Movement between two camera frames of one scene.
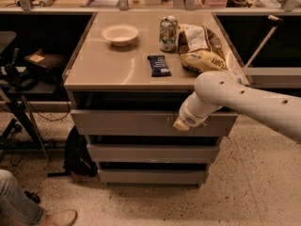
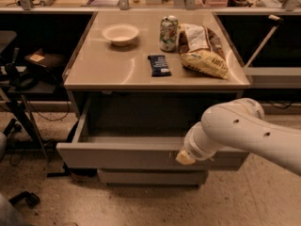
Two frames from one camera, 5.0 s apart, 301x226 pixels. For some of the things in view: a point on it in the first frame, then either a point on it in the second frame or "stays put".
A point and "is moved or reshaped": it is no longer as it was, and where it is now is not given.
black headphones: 19,75 stays put
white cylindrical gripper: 190,118 -> 194,149
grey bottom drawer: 121,178 stays put
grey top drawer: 149,122 is moved or reshaped
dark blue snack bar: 158,66 stays put
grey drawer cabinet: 129,74 stays put
